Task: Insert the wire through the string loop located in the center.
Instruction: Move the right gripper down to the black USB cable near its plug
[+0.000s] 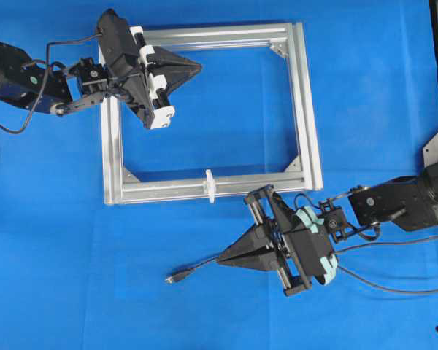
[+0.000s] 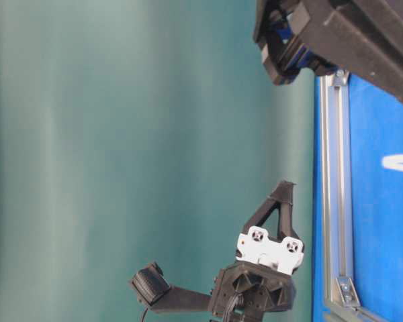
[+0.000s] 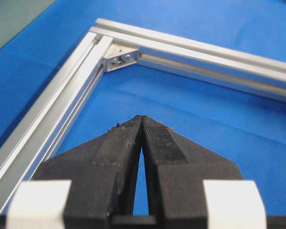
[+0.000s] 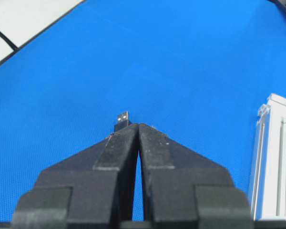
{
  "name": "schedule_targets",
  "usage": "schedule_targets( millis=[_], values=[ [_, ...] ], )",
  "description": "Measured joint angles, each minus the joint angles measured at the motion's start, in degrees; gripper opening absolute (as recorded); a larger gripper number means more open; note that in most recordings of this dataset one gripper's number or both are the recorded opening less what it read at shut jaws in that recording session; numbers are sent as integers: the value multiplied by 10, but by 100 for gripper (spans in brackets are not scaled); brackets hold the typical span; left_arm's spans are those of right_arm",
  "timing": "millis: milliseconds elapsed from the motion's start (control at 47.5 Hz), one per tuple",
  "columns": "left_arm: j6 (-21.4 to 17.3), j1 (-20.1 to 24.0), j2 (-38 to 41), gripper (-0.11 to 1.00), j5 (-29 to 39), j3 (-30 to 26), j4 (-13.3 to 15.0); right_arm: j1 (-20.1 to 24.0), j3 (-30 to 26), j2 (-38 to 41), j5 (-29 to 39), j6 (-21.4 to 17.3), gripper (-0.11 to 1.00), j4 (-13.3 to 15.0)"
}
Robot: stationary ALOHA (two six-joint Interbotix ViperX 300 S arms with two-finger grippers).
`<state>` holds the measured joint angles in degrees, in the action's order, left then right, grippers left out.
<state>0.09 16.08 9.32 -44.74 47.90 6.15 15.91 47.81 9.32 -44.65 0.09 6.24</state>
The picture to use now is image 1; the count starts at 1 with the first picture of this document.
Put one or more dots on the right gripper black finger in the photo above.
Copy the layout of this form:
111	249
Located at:
266	262
256	239

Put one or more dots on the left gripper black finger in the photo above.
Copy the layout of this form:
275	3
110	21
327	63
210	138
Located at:
169	78
163	57

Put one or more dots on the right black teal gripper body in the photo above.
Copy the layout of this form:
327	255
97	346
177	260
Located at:
292	242

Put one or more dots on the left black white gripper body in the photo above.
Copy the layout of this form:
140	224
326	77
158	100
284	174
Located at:
144	92

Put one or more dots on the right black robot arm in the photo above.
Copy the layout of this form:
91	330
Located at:
411	202

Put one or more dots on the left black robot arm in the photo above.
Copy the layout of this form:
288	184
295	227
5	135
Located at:
51	87

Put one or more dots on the white zip tie loop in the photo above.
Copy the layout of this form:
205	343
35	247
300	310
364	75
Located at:
209	186

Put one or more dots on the square aluminium extrusion frame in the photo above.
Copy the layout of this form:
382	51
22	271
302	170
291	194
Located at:
303	173

